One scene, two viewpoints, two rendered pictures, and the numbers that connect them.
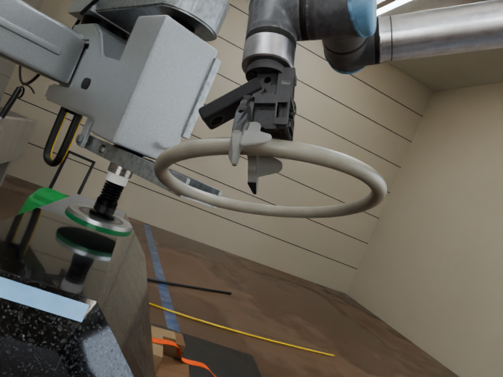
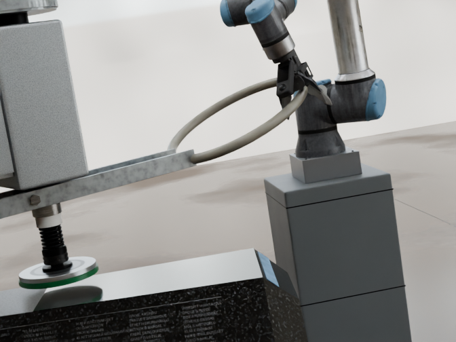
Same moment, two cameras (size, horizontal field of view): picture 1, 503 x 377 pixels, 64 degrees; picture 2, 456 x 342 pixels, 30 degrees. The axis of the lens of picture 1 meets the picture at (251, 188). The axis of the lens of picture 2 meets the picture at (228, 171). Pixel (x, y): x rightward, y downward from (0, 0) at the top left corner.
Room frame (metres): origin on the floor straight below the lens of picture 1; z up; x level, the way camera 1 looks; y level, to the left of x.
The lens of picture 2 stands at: (0.38, 2.57, 1.38)
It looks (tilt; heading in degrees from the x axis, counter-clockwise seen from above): 8 degrees down; 282
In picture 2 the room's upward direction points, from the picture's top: 9 degrees counter-clockwise
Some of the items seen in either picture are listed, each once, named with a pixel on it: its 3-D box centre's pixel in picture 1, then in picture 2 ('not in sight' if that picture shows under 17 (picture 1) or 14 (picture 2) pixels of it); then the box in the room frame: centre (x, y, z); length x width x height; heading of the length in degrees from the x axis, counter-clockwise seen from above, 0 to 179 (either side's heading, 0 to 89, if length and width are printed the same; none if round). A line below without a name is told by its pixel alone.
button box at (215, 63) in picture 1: (195, 97); not in sight; (1.38, 0.30, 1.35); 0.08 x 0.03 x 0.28; 44
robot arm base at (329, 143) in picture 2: not in sight; (318, 140); (0.69, -0.64, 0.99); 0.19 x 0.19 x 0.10
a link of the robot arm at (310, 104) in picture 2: not in sight; (316, 104); (0.68, -0.63, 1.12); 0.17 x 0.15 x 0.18; 163
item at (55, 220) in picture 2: (117, 177); (48, 218); (1.35, 0.43, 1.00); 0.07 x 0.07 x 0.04
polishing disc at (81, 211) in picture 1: (100, 217); (58, 269); (1.35, 0.43, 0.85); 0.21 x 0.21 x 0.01
